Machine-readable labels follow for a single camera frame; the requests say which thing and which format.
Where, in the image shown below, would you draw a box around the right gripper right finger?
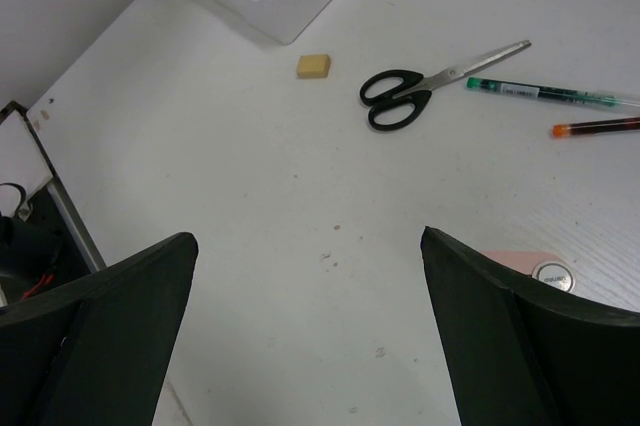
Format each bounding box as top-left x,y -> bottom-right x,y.
421,228 -> 639,425

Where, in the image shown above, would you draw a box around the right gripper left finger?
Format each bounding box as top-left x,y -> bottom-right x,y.
1,232 -> 198,425

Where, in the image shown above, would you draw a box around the orange gel pen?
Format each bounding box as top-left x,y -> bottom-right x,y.
551,117 -> 640,139

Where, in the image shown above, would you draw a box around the green gel pen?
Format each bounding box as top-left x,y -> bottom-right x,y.
466,77 -> 639,108

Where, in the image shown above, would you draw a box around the yellow eraser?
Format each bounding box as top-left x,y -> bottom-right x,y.
296,54 -> 331,79

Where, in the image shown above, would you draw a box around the black handled scissors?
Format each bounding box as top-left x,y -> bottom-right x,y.
359,40 -> 532,132

